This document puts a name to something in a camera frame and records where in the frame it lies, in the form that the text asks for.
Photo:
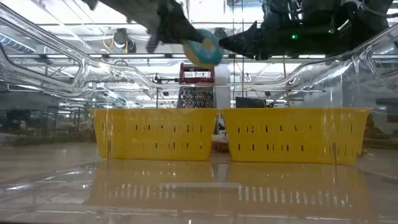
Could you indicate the black monitor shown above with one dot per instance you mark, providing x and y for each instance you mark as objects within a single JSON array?
[{"x": 248, "y": 102}]

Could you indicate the white pillar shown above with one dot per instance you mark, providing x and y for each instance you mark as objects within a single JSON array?
[{"x": 223, "y": 90}]

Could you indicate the black ceiling fixture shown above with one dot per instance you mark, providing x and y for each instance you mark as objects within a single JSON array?
[
  {"x": 121, "y": 37},
  {"x": 221, "y": 31}
]

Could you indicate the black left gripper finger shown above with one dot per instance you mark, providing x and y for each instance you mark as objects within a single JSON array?
[
  {"x": 192, "y": 35},
  {"x": 152, "y": 42}
]

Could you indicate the metal box grater red trim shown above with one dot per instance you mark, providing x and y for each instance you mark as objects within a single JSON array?
[{"x": 196, "y": 98}]

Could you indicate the yellow slotted plastic basket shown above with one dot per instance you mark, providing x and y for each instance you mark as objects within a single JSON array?
[
  {"x": 295, "y": 149},
  {"x": 155, "y": 146}
]

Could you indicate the teal and yellow ball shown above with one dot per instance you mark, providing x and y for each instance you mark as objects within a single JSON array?
[{"x": 202, "y": 53}]

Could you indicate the clear plastic container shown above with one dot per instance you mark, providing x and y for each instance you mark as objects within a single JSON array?
[{"x": 84, "y": 71}]

